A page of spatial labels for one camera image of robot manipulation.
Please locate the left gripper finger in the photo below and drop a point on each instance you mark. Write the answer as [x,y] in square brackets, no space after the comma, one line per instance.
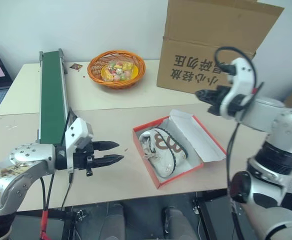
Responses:
[108,160]
[108,144]

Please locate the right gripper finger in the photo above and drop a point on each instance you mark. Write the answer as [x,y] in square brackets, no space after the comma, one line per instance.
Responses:
[214,110]
[206,94]

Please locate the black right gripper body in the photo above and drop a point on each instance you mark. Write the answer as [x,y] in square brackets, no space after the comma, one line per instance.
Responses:
[223,91]

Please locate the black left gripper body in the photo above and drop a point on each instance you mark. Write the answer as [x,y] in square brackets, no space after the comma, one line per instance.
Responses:
[82,160]

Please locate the white sneaker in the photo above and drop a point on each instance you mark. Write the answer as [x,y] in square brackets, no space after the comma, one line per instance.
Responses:
[166,155]

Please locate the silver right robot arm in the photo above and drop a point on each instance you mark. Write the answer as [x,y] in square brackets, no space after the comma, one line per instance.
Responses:
[286,120]

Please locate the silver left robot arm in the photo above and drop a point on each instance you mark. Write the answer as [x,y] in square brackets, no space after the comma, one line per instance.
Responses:
[23,155]

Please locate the red shoe box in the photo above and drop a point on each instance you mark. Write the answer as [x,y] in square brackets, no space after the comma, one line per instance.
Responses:
[211,147]

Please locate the large brown cardboard box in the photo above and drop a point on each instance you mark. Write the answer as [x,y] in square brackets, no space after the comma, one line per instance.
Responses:
[186,62]

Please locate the green conveyor belt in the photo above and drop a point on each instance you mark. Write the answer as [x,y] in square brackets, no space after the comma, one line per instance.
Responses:
[52,100]

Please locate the orange wicker basket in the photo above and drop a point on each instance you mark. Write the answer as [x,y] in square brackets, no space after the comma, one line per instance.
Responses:
[98,80]

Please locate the clear bag of candies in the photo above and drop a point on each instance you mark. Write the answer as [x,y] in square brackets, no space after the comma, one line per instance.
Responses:
[116,72]

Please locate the brown snack wrapper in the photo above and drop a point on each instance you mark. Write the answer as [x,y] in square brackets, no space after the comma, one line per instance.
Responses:
[76,67]

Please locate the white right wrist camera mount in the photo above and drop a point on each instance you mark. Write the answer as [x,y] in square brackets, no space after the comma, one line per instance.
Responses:
[241,82]

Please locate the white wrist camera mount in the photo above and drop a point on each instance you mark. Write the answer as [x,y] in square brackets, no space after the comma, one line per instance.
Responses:
[77,130]
[241,82]

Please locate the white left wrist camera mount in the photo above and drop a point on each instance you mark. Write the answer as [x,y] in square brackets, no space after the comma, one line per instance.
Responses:
[77,130]

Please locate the black table frame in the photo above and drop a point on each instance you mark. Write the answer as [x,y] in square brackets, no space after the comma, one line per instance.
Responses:
[61,214]

